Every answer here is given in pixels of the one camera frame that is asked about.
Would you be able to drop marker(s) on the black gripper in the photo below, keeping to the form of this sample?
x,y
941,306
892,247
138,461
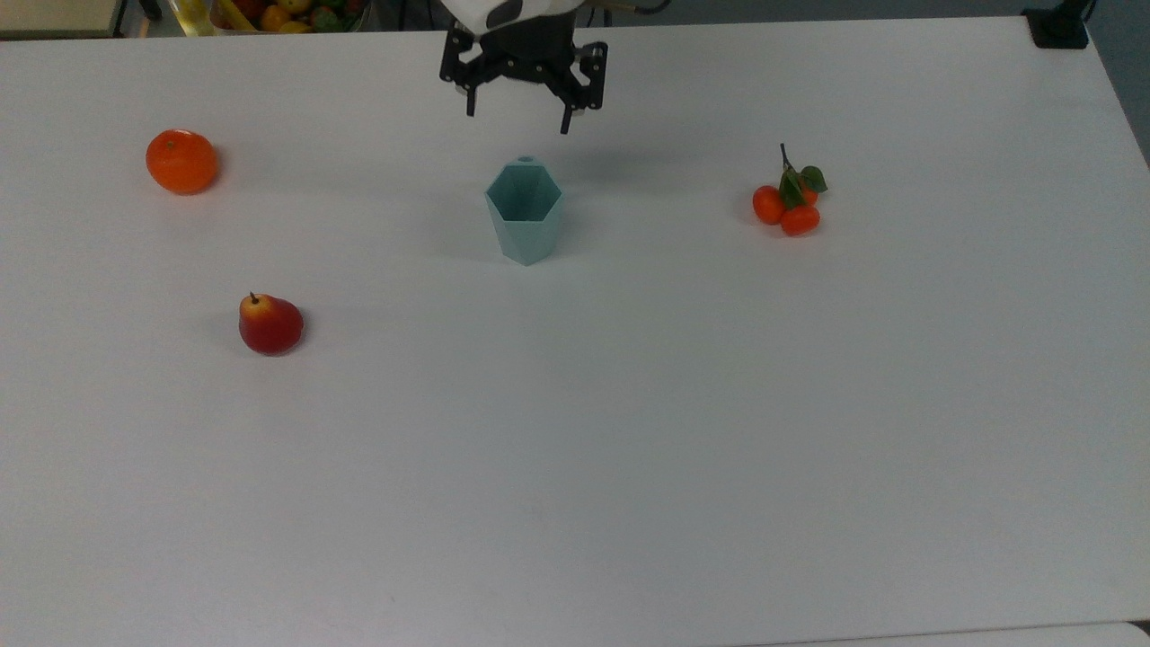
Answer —
x,y
530,54

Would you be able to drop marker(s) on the light teal faceted mug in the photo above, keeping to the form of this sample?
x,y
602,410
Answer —
x,y
526,211

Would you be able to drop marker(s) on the bowl of mixed fruit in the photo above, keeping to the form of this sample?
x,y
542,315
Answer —
x,y
287,13

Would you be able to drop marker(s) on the tangerine cluster with leaves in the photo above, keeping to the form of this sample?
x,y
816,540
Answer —
x,y
788,208

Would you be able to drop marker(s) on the clear yellowish bottle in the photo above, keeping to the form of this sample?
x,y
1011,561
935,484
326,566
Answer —
x,y
190,16

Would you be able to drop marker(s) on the orange fruit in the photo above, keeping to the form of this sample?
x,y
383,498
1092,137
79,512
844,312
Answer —
x,y
181,162

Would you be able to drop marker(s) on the red yellow pear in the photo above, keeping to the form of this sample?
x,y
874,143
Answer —
x,y
269,325

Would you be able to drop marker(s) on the beige box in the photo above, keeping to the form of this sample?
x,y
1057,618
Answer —
x,y
58,16

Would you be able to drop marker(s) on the black table clamp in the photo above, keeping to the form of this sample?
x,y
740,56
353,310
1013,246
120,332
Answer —
x,y
1058,25

